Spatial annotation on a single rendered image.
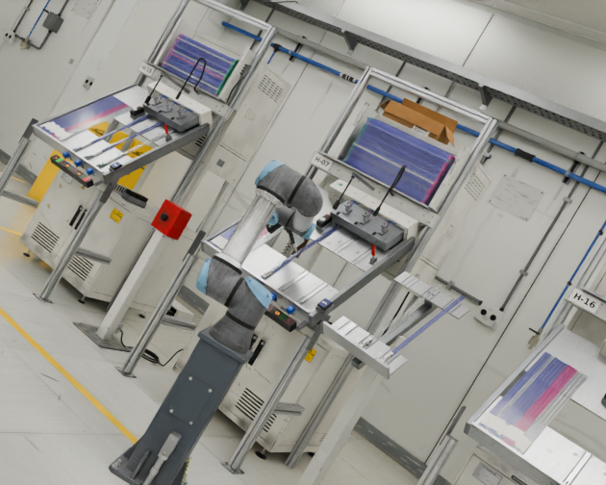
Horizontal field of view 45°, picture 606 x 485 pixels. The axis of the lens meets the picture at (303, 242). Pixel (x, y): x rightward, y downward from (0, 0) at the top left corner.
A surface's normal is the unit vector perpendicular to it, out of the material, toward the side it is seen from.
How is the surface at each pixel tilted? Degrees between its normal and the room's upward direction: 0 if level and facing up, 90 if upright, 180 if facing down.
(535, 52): 90
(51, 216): 90
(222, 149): 90
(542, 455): 44
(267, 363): 90
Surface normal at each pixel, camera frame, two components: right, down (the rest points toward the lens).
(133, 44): -0.46, -0.24
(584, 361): 0.04, -0.78
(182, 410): -0.07, 0.00
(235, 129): 0.73, 0.45
